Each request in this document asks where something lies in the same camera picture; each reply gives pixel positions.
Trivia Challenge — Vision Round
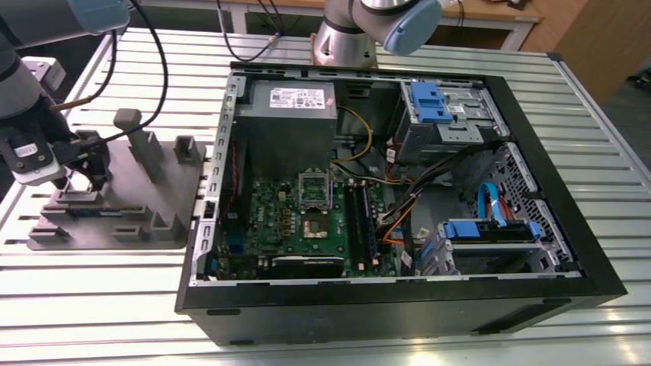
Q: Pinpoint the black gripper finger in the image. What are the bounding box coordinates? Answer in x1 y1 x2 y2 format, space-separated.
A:
85 146 113 193
59 163 78 191

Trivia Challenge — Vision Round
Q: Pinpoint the grey parts rack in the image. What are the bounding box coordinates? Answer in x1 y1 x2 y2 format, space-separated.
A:
25 108 210 252

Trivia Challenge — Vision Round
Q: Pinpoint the RAM stick with gold contacts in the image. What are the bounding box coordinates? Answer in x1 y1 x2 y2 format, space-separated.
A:
63 205 145 218

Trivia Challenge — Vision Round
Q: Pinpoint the green motherboard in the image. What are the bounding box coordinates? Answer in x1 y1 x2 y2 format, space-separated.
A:
217 167 405 278

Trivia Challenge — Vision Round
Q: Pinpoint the grey power supply unit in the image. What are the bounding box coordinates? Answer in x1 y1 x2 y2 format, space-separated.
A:
237 81 339 172

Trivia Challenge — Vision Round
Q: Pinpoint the metal socket cover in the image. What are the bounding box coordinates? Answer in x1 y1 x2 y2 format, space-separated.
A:
297 167 335 213

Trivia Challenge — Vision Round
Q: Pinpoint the black graphics card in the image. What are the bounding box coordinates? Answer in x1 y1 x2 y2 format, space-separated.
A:
257 253 346 278

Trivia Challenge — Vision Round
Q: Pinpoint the black RAM slot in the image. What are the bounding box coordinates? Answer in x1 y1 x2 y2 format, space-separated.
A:
341 181 358 267
354 181 371 267

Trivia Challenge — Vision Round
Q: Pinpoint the RAM slot with white clips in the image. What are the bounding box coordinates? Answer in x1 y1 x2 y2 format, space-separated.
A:
347 181 366 268

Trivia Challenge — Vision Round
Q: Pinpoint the black PC case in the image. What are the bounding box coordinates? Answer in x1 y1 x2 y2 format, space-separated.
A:
174 60 630 348

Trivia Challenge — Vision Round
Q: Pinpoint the blue plastic drive latch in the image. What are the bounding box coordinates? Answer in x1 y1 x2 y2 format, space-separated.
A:
410 82 454 125

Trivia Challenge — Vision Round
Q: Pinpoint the metal drive cage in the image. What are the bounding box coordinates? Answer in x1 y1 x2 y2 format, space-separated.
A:
397 79 513 164

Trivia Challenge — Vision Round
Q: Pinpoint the hard disk in blue carrier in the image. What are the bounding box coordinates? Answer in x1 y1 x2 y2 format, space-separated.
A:
439 218 544 245

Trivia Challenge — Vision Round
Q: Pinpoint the metal disk bay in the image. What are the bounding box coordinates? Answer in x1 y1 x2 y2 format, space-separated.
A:
417 217 582 276

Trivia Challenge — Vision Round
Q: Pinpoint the wooden desk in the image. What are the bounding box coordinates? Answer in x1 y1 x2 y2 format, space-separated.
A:
431 0 545 53

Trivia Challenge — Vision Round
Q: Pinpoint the wooden cabinet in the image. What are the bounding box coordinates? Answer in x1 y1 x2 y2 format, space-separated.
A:
553 0 651 104

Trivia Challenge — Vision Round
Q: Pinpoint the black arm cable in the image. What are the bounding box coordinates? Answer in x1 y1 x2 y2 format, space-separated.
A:
75 0 173 148

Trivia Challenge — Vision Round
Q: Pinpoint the yellow wire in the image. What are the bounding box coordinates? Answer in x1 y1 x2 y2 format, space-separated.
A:
331 104 375 165

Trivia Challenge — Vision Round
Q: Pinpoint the black wire bundle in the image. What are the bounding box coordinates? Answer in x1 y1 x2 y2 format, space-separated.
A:
405 137 512 196

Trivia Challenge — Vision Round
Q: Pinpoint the blue wire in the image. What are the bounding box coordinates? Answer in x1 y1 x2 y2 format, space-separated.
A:
477 181 512 229

